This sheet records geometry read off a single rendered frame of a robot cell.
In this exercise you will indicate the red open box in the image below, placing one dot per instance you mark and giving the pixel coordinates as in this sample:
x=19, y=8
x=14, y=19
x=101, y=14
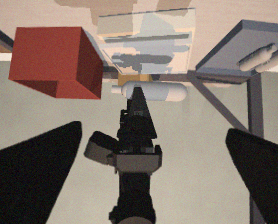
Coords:
x=63, y=56

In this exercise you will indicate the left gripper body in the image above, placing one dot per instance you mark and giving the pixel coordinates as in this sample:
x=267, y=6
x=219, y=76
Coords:
x=137, y=160

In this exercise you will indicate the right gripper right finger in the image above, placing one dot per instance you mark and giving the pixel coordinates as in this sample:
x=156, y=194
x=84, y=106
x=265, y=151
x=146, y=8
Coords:
x=256, y=160

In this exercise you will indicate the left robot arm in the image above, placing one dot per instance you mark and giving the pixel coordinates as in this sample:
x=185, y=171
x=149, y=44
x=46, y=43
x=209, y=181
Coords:
x=134, y=206

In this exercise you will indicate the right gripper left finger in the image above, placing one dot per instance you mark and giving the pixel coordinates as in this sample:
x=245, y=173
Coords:
x=33, y=172

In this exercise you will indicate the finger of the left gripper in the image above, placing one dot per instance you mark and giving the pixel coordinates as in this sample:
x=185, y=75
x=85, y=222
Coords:
x=125, y=118
x=139, y=124

